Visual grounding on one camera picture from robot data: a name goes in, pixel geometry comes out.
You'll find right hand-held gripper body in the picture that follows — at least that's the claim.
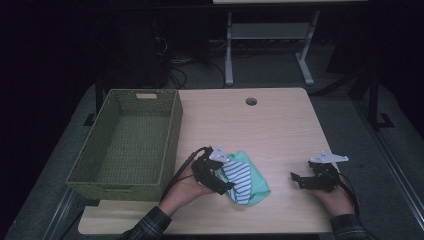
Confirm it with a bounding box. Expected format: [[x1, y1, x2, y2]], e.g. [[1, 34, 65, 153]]
[[301, 150, 350, 193]]

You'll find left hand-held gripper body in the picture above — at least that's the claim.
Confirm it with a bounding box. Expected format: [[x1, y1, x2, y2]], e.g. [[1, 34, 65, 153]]
[[190, 144, 232, 196]]

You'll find mint green striped garment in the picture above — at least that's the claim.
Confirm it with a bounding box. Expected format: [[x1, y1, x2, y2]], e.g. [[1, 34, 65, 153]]
[[214, 150, 272, 207]]

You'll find green woven basket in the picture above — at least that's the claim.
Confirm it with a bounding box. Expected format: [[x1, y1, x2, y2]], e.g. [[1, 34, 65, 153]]
[[65, 88, 184, 203]]

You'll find person's right hand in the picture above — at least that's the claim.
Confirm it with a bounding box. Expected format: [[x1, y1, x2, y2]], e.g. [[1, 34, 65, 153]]
[[311, 178, 357, 218]]

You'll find person's left hand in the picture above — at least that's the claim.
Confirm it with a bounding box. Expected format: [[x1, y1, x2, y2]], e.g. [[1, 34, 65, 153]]
[[157, 163, 216, 218]]

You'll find black metal stand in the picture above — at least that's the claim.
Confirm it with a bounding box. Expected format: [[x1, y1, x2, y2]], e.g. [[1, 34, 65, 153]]
[[348, 63, 396, 132]]

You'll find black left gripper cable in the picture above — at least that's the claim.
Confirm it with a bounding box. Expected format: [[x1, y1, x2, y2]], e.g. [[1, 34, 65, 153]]
[[159, 146, 213, 204]]

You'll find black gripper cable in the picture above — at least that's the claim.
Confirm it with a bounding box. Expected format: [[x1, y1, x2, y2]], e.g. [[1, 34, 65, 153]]
[[159, 146, 213, 204], [337, 172, 361, 216]]

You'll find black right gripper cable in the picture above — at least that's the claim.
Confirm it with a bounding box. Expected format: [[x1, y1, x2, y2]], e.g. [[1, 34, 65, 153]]
[[337, 172, 361, 216]]

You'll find tangle of floor cables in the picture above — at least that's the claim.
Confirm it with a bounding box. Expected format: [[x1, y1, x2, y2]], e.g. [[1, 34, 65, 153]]
[[151, 34, 228, 90]]

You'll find white metal table frame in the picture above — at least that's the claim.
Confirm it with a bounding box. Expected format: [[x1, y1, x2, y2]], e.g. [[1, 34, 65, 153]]
[[212, 0, 368, 88]]

